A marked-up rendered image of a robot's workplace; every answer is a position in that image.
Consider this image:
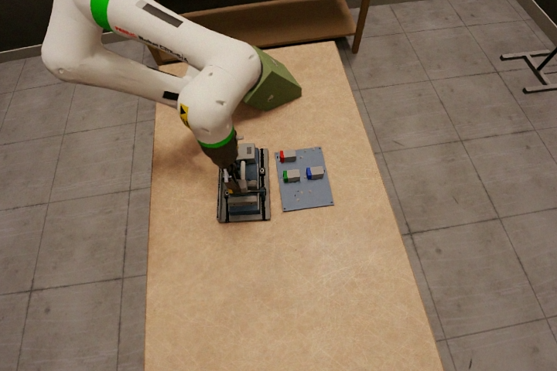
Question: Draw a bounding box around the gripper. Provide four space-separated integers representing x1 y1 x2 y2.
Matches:
211 148 241 193

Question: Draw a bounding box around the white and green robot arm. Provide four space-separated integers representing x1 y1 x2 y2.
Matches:
41 0 263 159

